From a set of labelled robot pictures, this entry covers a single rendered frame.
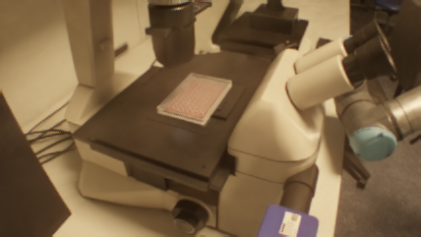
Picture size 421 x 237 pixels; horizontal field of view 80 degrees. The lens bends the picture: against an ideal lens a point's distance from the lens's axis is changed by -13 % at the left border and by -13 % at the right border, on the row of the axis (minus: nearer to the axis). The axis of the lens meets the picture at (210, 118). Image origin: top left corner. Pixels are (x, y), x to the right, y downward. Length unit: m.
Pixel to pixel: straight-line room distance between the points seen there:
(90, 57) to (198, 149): 0.27
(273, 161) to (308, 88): 0.10
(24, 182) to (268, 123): 0.29
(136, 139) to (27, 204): 0.18
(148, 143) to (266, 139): 0.18
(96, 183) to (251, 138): 0.37
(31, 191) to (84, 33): 0.29
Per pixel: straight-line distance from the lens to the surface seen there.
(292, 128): 0.36
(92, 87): 0.59
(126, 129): 0.47
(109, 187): 0.61
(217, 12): 1.03
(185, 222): 0.50
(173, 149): 0.42
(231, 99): 0.50
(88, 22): 0.52
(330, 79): 0.35
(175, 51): 0.43
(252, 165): 0.39
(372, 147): 0.64
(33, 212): 0.38
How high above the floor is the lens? 1.24
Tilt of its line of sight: 38 degrees down
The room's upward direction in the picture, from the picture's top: 1 degrees counter-clockwise
